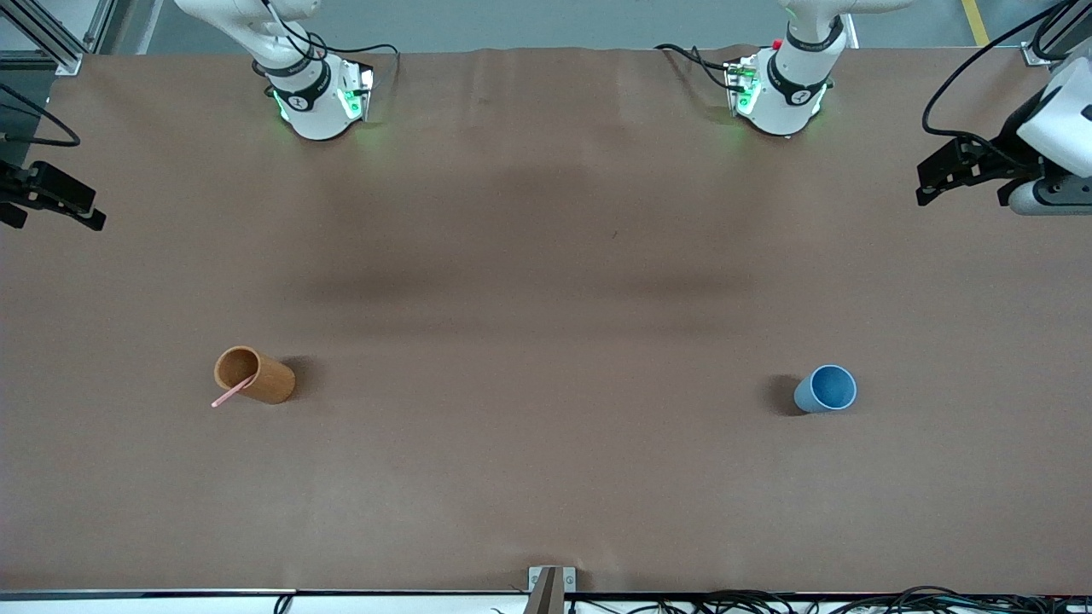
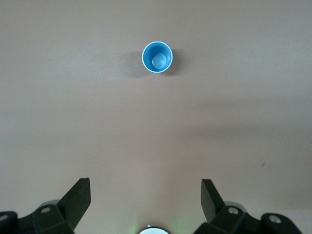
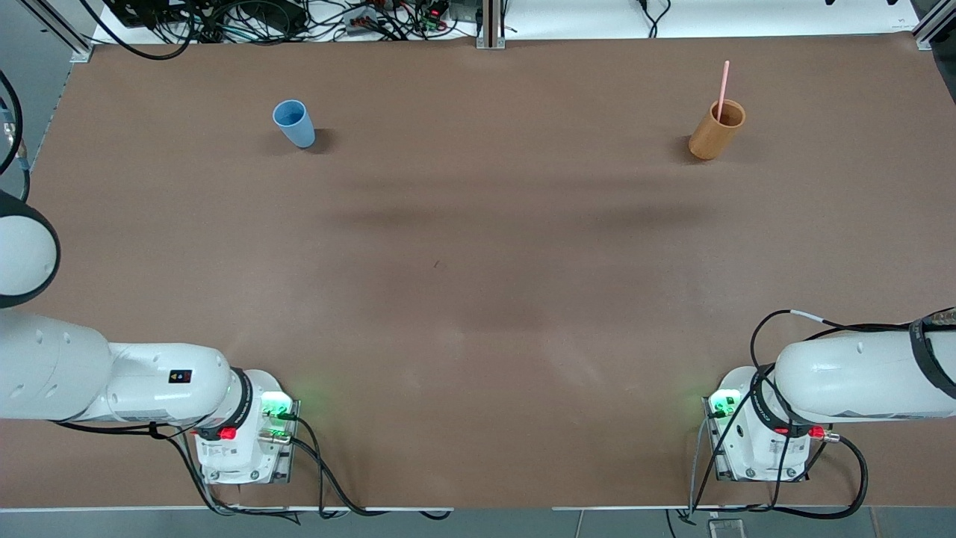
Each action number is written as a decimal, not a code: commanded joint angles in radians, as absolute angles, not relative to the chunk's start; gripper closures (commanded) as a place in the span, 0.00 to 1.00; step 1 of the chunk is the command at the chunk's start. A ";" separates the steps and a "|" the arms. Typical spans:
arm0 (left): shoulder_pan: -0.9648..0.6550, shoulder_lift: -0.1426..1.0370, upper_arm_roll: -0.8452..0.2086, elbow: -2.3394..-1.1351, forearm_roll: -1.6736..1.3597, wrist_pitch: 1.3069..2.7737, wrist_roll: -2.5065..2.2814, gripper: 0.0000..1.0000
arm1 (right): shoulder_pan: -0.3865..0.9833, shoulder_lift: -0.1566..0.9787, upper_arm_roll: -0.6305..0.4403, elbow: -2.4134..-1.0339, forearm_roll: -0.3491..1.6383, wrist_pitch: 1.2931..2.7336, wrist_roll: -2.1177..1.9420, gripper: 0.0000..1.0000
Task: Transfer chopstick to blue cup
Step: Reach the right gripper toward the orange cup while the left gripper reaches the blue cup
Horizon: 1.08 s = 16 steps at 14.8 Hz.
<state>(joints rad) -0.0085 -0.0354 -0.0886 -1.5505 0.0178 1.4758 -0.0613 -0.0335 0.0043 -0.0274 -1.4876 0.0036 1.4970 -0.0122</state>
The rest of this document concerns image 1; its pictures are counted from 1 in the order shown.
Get blue plastic cup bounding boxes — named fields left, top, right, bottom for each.
left=793, top=364, right=857, bottom=415

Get pink chopstick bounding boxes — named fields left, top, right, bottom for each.
left=211, top=375, right=256, bottom=408

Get brown wooden cup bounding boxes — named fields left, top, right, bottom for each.
left=213, top=345, right=297, bottom=405

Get brown table cover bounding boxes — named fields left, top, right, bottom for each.
left=0, top=46, right=1092, bottom=595

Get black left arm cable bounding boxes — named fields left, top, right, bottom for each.
left=921, top=0, right=1077, bottom=159

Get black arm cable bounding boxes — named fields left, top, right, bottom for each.
left=0, top=81, right=82, bottom=148
left=921, top=0, right=1077, bottom=159

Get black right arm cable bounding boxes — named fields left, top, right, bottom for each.
left=0, top=81, right=82, bottom=148

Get aluminium frame profile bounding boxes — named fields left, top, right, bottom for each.
left=1021, top=0, right=1092, bottom=67
left=0, top=0, right=116, bottom=78

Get black left base cable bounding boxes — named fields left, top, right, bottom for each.
left=654, top=43, right=736, bottom=91

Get black base cable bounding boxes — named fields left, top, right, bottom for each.
left=654, top=43, right=736, bottom=91
left=264, top=0, right=402, bottom=90

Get black right base cable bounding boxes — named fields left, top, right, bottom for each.
left=264, top=0, right=402, bottom=90

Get metal table edge rail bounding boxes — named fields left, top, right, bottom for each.
left=0, top=588, right=530, bottom=599

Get black cable bundle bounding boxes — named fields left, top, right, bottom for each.
left=570, top=585, right=1092, bottom=614

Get grey metal bracket plate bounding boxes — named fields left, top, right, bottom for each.
left=528, top=566, right=577, bottom=594

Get grey metal camera post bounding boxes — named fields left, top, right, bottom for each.
left=522, top=568, right=566, bottom=614

